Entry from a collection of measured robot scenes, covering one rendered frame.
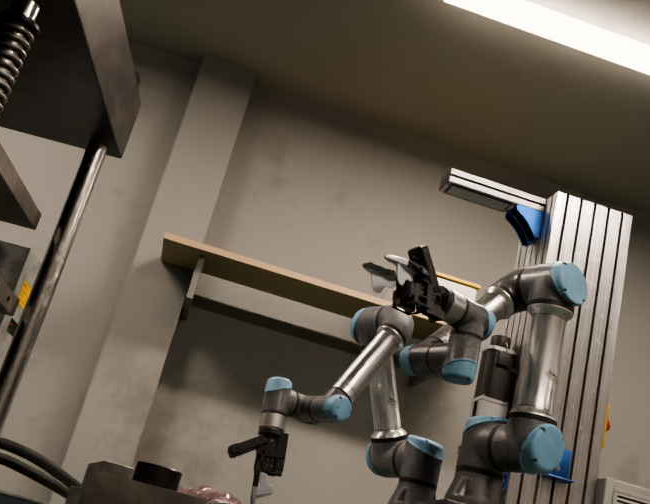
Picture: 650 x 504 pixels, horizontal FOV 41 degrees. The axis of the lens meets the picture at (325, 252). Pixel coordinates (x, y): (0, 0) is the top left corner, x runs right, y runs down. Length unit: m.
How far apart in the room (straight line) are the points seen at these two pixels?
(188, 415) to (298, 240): 1.10
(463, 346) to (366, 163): 3.05
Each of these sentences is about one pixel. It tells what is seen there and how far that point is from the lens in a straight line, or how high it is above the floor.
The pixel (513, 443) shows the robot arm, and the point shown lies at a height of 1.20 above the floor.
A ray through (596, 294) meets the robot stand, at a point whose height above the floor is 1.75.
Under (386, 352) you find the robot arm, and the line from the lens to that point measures 2.60.
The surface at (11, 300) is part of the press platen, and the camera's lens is 2.44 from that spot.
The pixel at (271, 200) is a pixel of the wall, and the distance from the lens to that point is 4.76.
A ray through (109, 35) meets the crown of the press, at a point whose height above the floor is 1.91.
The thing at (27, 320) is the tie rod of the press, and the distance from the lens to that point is 2.48.
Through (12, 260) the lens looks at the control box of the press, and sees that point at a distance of 2.66.
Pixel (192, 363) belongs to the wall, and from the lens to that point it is 4.47.
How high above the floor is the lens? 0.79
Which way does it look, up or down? 20 degrees up
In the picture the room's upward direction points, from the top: 15 degrees clockwise
